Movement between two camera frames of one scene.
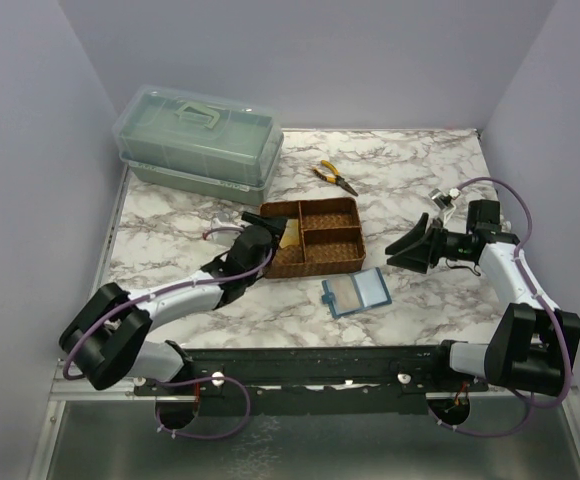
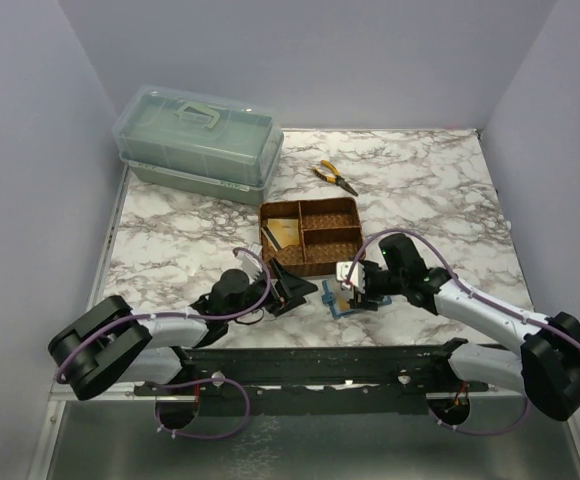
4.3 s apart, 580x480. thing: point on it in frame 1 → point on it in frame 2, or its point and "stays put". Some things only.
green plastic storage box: (198, 142) stays put
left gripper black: (274, 226) → (280, 286)
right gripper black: (435, 245) → (366, 288)
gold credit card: (290, 236) stays put
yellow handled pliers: (336, 178) stays put
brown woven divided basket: (331, 237) stays put
